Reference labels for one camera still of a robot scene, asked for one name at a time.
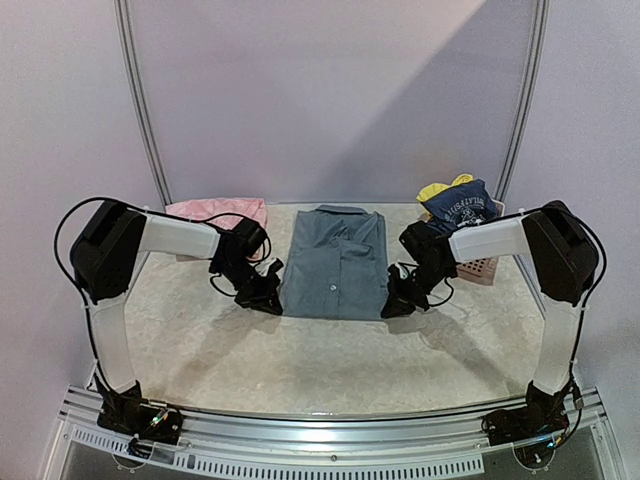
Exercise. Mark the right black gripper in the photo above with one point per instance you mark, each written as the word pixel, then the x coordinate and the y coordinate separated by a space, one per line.
pixel 403 293

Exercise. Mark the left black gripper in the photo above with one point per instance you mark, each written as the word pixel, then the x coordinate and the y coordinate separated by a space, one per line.
pixel 259 301

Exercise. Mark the grey-blue button shirt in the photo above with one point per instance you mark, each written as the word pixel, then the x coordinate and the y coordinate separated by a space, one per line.
pixel 337 265

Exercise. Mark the navy printed t-shirt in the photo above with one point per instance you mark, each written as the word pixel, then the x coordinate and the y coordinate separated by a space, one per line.
pixel 465 203

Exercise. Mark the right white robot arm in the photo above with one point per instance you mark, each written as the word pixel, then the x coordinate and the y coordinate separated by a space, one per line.
pixel 569 261

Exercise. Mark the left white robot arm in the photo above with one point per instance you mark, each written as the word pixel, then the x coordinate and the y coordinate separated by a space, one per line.
pixel 103 259

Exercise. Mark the pink perforated laundry basket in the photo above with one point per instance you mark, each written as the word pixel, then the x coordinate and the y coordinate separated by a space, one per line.
pixel 480 271

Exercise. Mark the pink folded garment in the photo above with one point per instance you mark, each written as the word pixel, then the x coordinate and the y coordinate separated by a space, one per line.
pixel 222 212

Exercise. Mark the yellow garment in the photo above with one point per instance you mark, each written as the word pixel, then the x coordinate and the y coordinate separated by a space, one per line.
pixel 436 188

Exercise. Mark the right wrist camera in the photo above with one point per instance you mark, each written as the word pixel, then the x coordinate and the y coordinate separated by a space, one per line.
pixel 417 237

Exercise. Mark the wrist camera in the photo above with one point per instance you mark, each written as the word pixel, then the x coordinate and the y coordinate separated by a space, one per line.
pixel 417 237
pixel 250 235

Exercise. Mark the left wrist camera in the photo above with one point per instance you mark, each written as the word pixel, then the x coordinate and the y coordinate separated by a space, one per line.
pixel 250 235

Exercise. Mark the aluminium front rail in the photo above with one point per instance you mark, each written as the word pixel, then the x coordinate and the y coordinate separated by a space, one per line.
pixel 446 444

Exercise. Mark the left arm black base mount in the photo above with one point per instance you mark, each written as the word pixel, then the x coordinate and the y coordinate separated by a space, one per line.
pixel 131 414

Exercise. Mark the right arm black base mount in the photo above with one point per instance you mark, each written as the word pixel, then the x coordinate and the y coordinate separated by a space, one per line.
pixel 540 427

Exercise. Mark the left aluminium wall post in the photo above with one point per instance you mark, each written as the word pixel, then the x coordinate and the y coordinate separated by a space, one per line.
pixel 124 23

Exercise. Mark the aluminium wall post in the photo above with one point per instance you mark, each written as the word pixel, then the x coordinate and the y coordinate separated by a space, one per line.
pixel 124 23
pixel 531 69

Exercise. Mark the right aluminium wall post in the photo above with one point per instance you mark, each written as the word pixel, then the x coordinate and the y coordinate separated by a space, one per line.
pixel 531 69

